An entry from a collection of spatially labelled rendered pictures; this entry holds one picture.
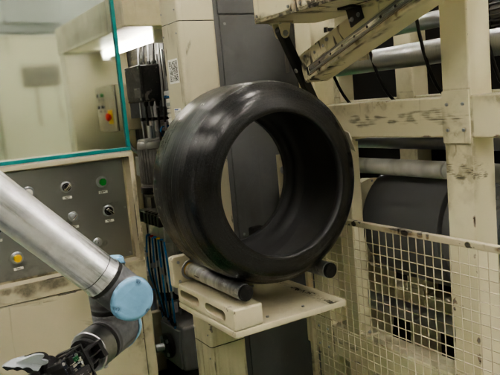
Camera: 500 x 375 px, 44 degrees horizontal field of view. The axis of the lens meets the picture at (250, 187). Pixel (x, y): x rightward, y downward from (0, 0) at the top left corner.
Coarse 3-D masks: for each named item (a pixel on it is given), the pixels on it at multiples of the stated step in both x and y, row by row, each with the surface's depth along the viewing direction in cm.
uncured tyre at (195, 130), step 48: (240, 96) 160; (288, 96) 165; (192, 144) 156; (288, 144) 198; (336, 144) 174; (192, 192) 155; (288, 192) 199; (336, 192) 178; (192, 240) 160; (240, 240) 160; (288, 240) 196; (336, 240) 181
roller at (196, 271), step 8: (192, 264) 190; (192, 272) 187; (200, 272) 183; (208, 272) 180; (216, 272) 178; (200, 280) 182; (208, 280) 178; (216, 280) 174; (224, 280) 171; (232, 280) 169; (216, 288) 175; (224, 288) 170; (232, 288) 166; (240, 288) 163; (248, 288) 164; (232, 296) 168; (240, 296) 163; (248, 296) 164
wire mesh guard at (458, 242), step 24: (432, 240) 167; (456, 240) 160; (408, 264) 177; (312, 288) 220; (432, 288) 171; (336, 312) 211; (360, 312) 200; (384, 312) 190; (480, 312) 157; (312, 336) 224; (360, 336) 201; (312, 360) 226
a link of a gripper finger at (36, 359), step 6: (36, 354) 116; (42, 354) 117; (12, 360) 116; (18, 360) 116; (24, 360) 117; (30, 360) 118; (36, 360) 118; (42, 360) 119; (6, 366) 114; (12, 366) 115; (18, 366) 116; (24, 366) 118; (30, 366) 119; (36, 366) 120; (30, 372) 120
